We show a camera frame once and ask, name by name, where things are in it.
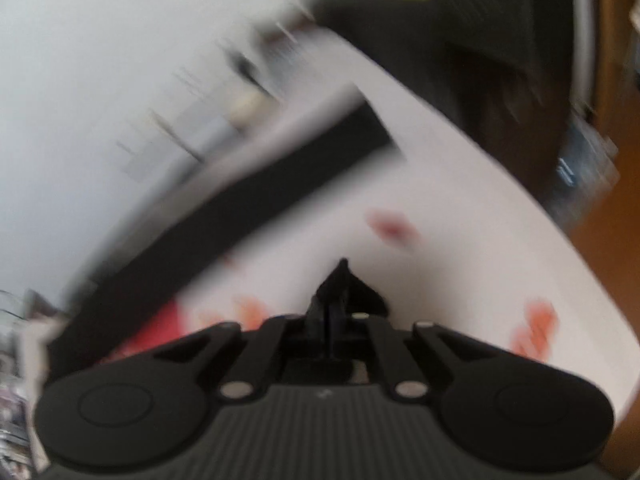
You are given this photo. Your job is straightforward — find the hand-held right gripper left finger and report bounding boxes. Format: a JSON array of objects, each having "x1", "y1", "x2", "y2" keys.
[{"x1": 152, "y1": 272, "x2": 329, "y2": 402}]

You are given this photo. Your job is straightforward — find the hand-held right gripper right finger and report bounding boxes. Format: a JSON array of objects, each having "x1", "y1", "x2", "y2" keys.
[{"x1": 328, "y1": 304, "x2": 501, "y2": 402}]

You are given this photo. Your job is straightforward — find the black desk edge strip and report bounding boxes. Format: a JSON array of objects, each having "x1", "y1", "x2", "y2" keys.
[{"x1": 47, "y1": 97, "x2": 403, "y2": 376}]

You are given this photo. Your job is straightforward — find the red cloth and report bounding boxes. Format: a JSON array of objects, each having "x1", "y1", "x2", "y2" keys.
[{"x1": 112, "y1": 302, "x2": 193, "y2": 361}]

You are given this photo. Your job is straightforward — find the white printed table cover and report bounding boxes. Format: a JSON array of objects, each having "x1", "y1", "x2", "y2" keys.
[{"x1": 100, "y1": 30, "x2": 640, "y2": 421}]

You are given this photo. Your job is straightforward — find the blue printed bag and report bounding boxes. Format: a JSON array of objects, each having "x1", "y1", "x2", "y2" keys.
[{"x1": 542, "y1": 115, "x2": 621, "y2": 231}]

